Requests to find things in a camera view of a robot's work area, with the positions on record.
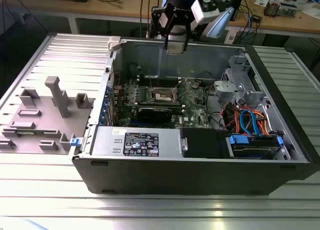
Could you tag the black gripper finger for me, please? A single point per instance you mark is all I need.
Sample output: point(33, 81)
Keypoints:
point(155, 24)
point(185, 43)

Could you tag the silver CPU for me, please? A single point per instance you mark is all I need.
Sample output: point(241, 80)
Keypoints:
point(175, 50)

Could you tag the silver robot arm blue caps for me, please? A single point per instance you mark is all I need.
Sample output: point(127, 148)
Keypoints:
point(221, 22)

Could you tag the black RAM slot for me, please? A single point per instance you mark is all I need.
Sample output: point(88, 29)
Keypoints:
point(162, 79)
point(162, 83)

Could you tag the CPU socket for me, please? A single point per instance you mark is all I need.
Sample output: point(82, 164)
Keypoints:
point(162, 96)

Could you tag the white printed label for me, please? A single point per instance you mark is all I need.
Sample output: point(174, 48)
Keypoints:
point(231, 37)

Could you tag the silver metal drive cage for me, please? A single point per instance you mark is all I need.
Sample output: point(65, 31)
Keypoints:
point(225, 88)

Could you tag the green motherboard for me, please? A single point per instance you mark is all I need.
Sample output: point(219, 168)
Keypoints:
point(193, 109)

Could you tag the small black adapter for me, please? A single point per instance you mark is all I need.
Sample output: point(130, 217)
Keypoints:
point(256, 18)

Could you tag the black graphics card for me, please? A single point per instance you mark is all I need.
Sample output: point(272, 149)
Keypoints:
point(155, 114)

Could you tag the small heatsink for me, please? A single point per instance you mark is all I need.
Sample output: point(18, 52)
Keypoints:
point(271, 9)

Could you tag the black plastic shroud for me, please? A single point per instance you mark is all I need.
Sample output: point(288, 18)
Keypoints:
point(202, 142)

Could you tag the wooden desk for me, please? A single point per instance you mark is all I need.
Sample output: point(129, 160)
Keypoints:
point(287, 24)

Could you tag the grey electronic device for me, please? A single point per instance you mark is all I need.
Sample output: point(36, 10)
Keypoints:
point(287, 9)

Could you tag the hard disk blue carrier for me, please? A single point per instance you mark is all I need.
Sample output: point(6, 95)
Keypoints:
point(243, 139)

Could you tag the silver power supply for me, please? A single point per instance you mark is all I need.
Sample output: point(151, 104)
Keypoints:
point(107, 142)

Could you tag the grey parts rack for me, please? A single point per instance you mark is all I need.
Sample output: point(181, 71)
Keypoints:
point(75, 124)

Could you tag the black open PC case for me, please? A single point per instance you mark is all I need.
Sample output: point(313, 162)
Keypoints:
point(175, 175)

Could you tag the blue plastic latch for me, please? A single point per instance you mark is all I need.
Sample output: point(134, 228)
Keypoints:
point(76, 142)

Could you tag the green RAM stick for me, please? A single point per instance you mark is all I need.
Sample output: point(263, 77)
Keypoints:
point(30, 133)

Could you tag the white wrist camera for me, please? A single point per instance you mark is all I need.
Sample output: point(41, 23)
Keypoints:
point(202, 12)

